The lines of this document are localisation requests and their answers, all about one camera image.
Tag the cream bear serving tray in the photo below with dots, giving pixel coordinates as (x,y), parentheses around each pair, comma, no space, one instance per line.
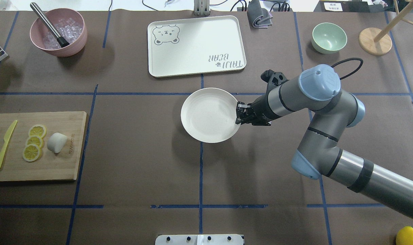
(195,46)

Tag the folded grey cloth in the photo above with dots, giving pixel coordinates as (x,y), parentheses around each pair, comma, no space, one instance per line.
(259,17)

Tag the white mounting bracket plate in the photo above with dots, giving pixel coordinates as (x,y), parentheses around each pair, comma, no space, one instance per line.
(200,239)

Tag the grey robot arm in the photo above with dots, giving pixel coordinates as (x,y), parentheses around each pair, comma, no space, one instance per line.
(319,90)

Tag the yellow plastic knife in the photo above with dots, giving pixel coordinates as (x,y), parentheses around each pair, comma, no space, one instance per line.
(6,140)

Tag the white round plate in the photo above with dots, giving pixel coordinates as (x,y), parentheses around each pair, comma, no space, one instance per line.
(209,115)

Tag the mint green bowl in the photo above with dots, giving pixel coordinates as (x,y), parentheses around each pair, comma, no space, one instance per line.
(328,38)

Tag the pink bowl with ice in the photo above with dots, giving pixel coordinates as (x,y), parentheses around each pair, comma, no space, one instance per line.
(69,24)

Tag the whole yellow lemon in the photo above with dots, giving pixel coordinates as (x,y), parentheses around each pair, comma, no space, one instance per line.
(405,236)

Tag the top lemon slice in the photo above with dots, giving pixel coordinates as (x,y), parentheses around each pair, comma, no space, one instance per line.
(38,129)

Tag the bamboo cutting board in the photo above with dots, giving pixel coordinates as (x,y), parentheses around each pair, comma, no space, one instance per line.
(50,166)

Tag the wooden mug tree stand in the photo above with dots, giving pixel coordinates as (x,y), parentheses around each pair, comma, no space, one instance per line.
(377,41)

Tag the steel muddler black tip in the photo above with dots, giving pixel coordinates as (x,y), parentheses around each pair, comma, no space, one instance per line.
(59,38)

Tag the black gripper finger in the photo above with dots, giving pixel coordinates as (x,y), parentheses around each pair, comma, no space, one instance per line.
(241,112)

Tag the middle lemon slice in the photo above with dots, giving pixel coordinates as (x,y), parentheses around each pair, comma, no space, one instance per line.
(35,139)

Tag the bottom lemon slice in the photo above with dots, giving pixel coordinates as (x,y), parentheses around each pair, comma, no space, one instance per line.
(31,153)

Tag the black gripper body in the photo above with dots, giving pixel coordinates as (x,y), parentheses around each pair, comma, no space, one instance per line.
(260,109)

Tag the lemon slice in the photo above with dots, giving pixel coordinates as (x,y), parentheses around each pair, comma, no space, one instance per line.
(31,153)
(35,139)
(38,129)

